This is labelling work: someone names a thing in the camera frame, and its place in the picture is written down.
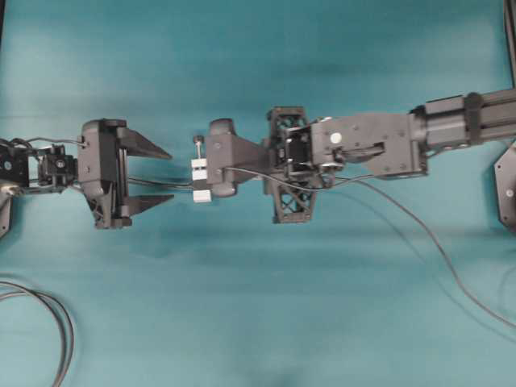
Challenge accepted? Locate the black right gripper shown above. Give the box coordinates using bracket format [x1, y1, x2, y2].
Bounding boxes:
[190, 106, 318, 223]

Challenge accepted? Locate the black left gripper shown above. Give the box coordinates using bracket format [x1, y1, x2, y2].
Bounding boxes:
[77, 119, 174, 229]

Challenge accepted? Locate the black USB cable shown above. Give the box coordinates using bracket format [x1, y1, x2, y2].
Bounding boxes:
[127, 175, 198, 190]

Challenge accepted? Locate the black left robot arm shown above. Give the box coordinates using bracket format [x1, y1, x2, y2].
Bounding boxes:
[1, 119, 172, 235]

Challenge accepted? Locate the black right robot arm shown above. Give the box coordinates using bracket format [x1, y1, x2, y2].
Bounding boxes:
[191, 90, 515, 223]

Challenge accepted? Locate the black looped cable left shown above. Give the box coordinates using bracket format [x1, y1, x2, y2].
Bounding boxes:
[0, 281, 76, 387]

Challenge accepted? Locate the black camera cable right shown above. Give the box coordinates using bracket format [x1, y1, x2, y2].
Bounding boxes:
[223, 165, 516, 330]

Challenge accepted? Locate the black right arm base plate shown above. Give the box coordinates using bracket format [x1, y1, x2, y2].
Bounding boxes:
[493, 143, 515, 233]

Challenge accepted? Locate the black frame rail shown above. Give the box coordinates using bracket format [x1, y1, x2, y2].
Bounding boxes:
[503, 0, 516, 88]

